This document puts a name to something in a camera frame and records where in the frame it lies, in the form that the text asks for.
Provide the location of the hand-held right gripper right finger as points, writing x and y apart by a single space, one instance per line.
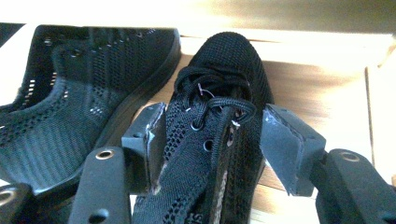
292 149

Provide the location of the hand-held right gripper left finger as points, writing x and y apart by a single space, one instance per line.
140 146

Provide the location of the wooden shoe rack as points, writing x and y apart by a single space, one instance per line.
311 93

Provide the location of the black mesh shoe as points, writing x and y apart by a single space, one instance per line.
77 102
224 71

